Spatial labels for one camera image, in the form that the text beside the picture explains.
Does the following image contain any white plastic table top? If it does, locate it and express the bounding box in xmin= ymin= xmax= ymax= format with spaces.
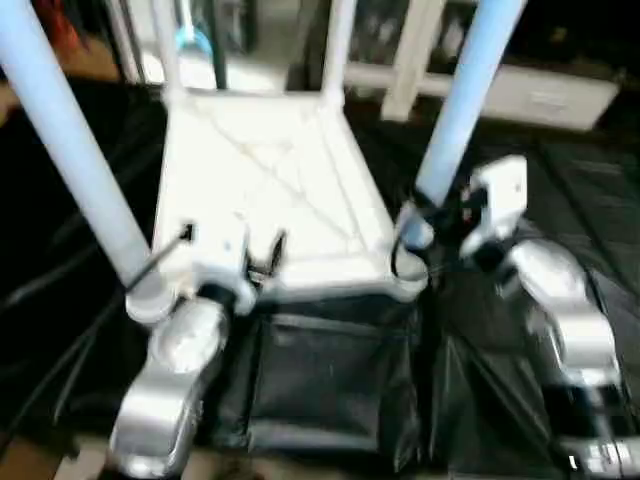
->
xmin=125 ymin=85 xmax=431 ymax=326

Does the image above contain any black work mat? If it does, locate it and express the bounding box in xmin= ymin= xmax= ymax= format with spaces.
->
xmin=0 ymin=80 xmax=640 ymax=476

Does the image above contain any white glass door cabinet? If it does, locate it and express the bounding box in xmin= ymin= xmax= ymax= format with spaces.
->
xmin=340 ymin=0 xmax=481 ymax=121

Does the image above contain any teal and white mop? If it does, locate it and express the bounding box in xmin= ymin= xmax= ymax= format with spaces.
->
xmin=175 ymin=0 xmax=216 ymax=59

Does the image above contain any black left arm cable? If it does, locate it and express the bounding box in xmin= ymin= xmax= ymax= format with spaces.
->
xmin=125 ymin=222 xmax=196 ymax=296

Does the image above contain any white drawer unit with handle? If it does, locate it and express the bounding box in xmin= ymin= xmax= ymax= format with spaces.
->
xmin=495 ymin=65 xmax=621 ymax=133

